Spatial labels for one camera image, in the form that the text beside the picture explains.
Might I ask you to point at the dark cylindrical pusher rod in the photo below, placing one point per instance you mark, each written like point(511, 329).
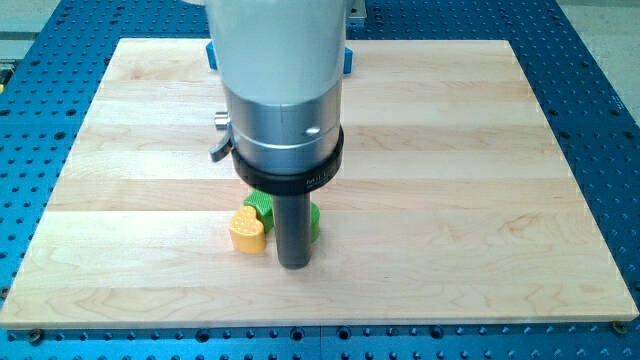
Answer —
point(292, 221)

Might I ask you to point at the black pusher mount ring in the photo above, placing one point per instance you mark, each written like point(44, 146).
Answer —
point(295, 184)

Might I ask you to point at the yellow heart block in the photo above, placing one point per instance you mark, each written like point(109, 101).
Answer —
point(247, 231)

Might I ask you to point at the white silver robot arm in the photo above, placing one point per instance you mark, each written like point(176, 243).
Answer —
point(281, 64)

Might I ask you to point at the light wooden board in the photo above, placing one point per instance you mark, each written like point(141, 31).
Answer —
point(453, 204)

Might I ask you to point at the green block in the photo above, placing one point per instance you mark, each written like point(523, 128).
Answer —
point(262, 203)

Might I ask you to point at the blue perforated metal table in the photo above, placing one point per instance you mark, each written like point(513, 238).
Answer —
point(562, 47)

